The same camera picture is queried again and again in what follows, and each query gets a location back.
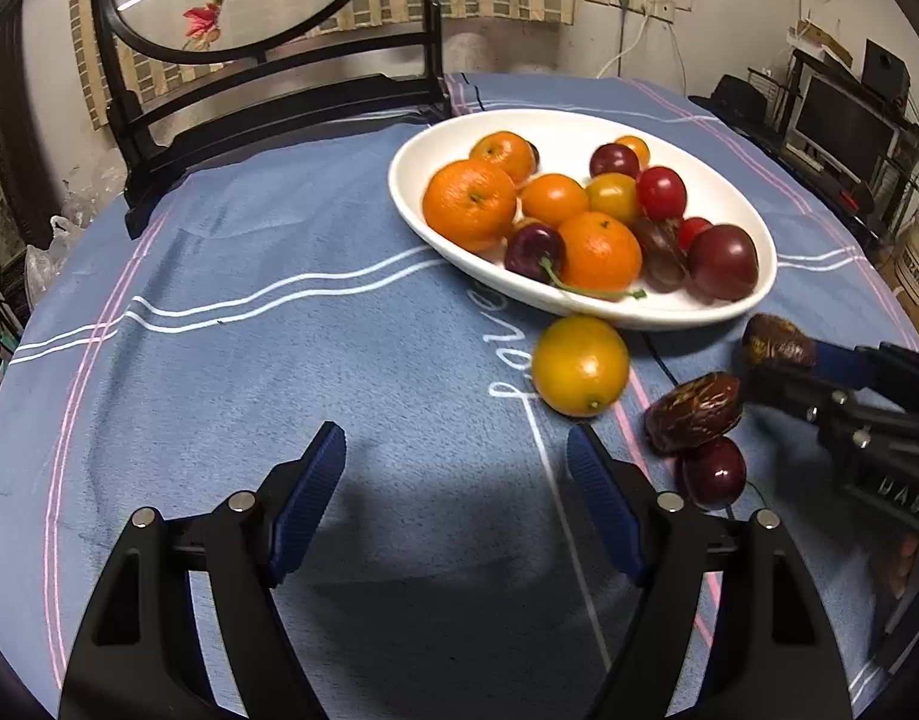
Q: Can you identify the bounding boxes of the red cherry tomato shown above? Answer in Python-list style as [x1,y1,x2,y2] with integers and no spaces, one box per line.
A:
[637,166,687,221]
[677,216,714,252]

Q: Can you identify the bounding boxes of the white oval plate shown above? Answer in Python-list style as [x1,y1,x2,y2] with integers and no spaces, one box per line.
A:
[388,110,777,331]

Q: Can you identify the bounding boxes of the yellow green orange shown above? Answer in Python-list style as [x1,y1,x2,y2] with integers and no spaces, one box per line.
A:
[532,315,630,419]

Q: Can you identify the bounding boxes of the flat cardboard box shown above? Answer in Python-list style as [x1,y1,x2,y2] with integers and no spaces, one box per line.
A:
[788,19,854,68]

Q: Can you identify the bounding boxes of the black bag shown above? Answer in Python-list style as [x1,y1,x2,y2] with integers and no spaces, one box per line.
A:
[688,75,786,137]

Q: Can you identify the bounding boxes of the clear plastic bags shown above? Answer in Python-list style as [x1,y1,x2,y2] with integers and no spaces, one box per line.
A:
[25,165,127,308]

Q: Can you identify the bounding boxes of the large dark purple plum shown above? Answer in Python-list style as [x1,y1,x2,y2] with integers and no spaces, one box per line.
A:
[686,223,759,301]

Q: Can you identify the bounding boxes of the dark red plum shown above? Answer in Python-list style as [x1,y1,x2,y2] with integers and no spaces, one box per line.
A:
[589,142,641,179]

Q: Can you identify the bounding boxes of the black speaker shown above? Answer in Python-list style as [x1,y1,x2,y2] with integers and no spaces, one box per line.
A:
[860,39,912,102]

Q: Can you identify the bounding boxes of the blue striped tablecloth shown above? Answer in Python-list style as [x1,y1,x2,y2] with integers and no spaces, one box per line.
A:
[0,73,919,720]

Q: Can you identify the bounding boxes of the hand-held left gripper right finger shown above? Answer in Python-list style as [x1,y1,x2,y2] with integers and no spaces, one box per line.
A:
[566,424,854,720]

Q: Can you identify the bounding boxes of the black computer monitor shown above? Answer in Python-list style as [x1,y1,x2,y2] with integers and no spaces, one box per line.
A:
[793,73,899,181]

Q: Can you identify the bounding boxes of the yellow orange tangerine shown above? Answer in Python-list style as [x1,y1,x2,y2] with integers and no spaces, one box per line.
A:
[585,172,642,226]

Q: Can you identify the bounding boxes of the white power cable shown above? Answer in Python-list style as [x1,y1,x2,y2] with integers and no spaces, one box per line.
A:
[594,11,651,80]

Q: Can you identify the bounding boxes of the dark red cherry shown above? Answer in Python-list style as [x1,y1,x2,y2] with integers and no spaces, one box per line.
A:
[680,436,747,509]
[503,223,648,302]

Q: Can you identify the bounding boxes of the black metal rack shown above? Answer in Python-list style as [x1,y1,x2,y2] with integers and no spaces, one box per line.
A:
[774,49,919,241]

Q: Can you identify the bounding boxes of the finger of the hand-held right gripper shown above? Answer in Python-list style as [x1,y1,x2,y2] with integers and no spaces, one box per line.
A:
[808,340,919,410]
[746,366,854,430]

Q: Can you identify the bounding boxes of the person's right hand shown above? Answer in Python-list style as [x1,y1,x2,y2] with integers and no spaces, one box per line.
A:
[868,529,919,620]

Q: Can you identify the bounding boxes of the large orange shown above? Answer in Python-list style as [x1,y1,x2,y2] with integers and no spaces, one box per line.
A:
[422,159,519,254]

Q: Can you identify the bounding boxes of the brown wrinkled date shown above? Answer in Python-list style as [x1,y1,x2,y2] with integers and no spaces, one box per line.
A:
[645,373,744,455]
[630,217,689,293]
[742,315,818,370]

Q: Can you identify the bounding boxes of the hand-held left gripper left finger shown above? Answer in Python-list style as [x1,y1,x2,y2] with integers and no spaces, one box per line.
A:
[58,421,348,720]

